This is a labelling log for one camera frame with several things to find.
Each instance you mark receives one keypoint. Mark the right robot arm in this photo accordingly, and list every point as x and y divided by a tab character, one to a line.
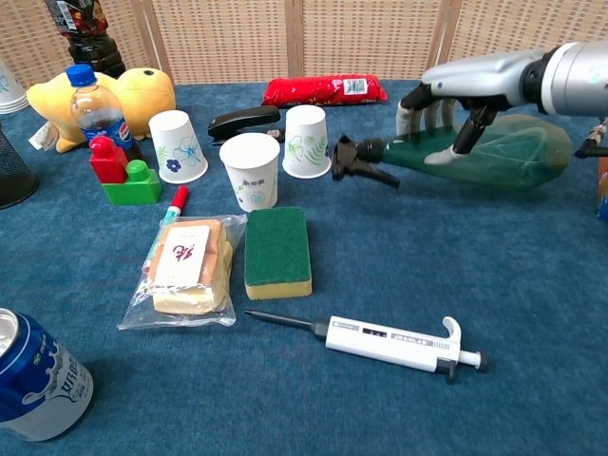
579	76

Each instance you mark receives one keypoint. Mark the bagged sandwich bread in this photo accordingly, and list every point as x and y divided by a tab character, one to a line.
183	266

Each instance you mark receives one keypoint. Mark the black mesh pen holder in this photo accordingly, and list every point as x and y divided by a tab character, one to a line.
12	176

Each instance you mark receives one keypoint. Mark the black stapler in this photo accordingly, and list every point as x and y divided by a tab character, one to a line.
242	119

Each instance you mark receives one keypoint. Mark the woven wooden folding screen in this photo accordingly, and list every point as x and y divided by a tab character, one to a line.
228	38

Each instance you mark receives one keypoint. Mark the yellow plush toy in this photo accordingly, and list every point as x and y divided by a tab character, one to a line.
142	95

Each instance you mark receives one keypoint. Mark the blue flower paper cup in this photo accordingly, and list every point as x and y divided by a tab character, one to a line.
178	147

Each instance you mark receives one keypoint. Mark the dark drink bottle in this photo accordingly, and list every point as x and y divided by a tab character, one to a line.
95	47

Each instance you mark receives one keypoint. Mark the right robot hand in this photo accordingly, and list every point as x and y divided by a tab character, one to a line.
484	76

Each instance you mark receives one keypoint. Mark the Pepsi bottle with blue cap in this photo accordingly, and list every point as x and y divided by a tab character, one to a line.
97	109

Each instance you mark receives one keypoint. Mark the stack of white paper cups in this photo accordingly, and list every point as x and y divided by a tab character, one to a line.
9	95

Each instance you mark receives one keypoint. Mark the green toy block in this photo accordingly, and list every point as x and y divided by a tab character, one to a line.
138	190

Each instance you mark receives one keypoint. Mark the red marker pen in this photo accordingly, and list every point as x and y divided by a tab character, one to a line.
179	197

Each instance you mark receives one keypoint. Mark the colourful orange blue box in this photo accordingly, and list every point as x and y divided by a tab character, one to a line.
603	195

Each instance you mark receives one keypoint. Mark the green spray bottle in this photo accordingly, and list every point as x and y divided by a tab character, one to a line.
513	157

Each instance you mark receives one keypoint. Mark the green leaf paper cup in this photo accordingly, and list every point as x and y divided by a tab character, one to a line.
306	142

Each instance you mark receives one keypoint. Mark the green yellow sponge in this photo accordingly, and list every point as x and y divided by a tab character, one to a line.
278	247

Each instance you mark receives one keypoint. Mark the blue white drink can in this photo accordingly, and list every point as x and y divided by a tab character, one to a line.
43	385

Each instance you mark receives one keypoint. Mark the red plastic package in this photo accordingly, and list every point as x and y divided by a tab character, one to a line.
313	90

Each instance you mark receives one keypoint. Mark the white paper cup with text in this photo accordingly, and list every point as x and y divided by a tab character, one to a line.
252	176

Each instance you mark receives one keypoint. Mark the white pipette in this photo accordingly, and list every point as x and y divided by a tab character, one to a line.
380	344

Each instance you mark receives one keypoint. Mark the red toy block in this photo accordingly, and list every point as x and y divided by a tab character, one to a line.
107	164

